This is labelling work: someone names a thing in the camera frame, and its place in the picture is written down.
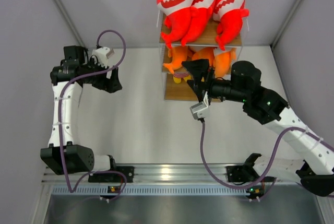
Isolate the purple cable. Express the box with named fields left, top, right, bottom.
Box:
left=199, top=118, right=334, bottom=201
left=59, top=29, right=127, bottom=201

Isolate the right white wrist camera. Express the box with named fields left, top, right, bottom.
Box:
left=190, top=91, right=210, bottom=120

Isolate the yellow striped plush left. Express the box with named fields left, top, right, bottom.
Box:
left=173, top=72, right=192, bottom=84

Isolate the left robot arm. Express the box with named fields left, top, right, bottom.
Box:
left=40, top=45, right=122, bottom=182

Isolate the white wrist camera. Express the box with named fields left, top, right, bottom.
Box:
left=190, top=91, right=210, bottom=120
left=91, top=46, right=114, bottom=69

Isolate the red shark plush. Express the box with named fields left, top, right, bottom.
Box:
left=213, top=0, right=249, bottom=51
left=181, top=0, right=215, bottom=46
left=156, top=0, right=197, bottom=48

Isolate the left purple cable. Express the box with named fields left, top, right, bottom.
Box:
left=59, top=29, right=127, bottom=201

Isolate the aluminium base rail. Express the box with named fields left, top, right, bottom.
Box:
left=41, top=163, right=326, bottom=185

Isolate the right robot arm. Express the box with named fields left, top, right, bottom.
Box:
left=182, top=59, right=333, bottom=198

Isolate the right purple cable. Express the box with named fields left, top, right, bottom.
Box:
left=199, top=118, right=334, bottom=201

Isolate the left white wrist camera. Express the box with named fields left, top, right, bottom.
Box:
left=91, top=46, right=114, bottom=69

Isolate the grey slotted cable duct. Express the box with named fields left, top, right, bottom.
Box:
left=51, top=184, right=264, bottom=196

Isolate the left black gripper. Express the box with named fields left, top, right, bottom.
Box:
left=82, top=58, right=122, bottom=93

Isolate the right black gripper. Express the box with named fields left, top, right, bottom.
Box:
left=182, top=59, right=248, bottom=107

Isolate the orange shark plush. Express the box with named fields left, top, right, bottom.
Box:
left=163, top=46, right=193, bottom=74
left=192, top=47, right=214, bottom=66
left=213, top=48, right=236, bottom=78

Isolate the orange shark plush on shelf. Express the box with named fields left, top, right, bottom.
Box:
left=163, top=46, right=193, bottom=74

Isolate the white wire wooden shelf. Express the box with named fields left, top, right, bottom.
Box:
left=160, top=12, right=247, bottom=101

